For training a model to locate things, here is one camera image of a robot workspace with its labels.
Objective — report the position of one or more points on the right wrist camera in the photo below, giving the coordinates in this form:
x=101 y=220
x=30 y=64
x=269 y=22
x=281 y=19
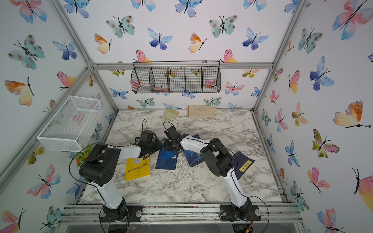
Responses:
x=172 y=133

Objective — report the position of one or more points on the yellow cover book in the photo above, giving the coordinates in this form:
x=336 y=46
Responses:
x=137 y=168

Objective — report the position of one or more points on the black wire wall basket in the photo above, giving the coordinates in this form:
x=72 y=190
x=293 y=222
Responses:
x=176 y=77

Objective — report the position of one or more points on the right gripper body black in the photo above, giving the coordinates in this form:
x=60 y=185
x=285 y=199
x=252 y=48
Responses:
x=169 y=145

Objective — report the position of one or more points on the potted flowers white pot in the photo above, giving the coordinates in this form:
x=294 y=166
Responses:
x=80 y=157

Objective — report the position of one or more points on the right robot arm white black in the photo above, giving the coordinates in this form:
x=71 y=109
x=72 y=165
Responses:
x=219 y=161

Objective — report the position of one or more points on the white mesh wall basket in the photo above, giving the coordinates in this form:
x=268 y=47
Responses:
x=72 y=125

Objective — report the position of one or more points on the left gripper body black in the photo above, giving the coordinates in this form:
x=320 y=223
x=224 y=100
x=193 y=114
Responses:
x=155 y=146

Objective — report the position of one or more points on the blue Little Prince book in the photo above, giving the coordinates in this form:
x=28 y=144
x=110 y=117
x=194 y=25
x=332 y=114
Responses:
x=192 y=157

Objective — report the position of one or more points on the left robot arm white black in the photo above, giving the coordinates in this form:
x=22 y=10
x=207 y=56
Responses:
x=99 y=167

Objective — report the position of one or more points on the navy yellow-label book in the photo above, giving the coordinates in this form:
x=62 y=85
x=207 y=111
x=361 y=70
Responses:
x=241 y=164

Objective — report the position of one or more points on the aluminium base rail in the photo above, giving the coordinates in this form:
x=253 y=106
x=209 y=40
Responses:
x=155 y=213

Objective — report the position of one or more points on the dark blue yellow-label book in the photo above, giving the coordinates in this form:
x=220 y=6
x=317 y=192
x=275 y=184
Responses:
x=167 y=160

